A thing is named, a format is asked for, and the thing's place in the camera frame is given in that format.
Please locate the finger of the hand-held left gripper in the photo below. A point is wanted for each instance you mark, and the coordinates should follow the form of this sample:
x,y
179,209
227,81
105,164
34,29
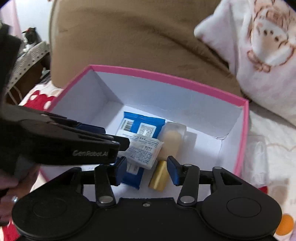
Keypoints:
x,y
90,129
92,148

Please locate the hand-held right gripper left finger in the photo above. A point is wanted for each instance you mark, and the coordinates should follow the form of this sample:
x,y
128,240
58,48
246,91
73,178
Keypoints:
x,y
121,170

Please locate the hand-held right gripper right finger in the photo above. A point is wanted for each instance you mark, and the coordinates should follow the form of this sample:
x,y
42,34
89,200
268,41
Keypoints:
x,y
174,170

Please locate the foundation bottle with gold cap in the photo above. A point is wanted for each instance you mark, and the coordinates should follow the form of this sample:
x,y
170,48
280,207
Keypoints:
x,y
159,176

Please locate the small white packet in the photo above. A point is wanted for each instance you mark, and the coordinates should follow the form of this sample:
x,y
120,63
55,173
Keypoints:
x,y
145,153

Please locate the blue wet wipes packet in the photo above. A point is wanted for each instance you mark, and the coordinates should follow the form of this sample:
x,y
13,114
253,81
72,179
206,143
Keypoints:
x,y
148,120

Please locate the pink cardboard box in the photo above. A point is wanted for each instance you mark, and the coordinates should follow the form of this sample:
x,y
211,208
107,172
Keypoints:
x,y
161,92

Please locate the orange makeup sponge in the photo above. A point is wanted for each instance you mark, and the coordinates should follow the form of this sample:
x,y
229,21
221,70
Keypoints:
x,y
285,226

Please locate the person's left hand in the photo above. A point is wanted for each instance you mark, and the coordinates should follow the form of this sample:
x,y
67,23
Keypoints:
x,y
9,204

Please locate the dark wooden nightstand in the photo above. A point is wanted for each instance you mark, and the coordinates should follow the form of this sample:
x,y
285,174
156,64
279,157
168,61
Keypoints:
x,y
34,71

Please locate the patterned grey cloth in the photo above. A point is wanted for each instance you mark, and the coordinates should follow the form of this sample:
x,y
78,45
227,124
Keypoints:
x,y
25,60

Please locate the clear bag of cotton swabs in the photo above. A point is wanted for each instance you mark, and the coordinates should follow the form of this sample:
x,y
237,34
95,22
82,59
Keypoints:
x,y
256,162

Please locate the black white plush figure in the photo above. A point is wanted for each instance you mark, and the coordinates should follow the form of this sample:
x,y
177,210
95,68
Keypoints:
x,y
31,38

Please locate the brown pillow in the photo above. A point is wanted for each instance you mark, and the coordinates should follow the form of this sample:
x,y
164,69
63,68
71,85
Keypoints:
x,y
138,34

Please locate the pink white printed pillow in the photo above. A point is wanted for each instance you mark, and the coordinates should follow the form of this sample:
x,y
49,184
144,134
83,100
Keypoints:
x,y
266,69

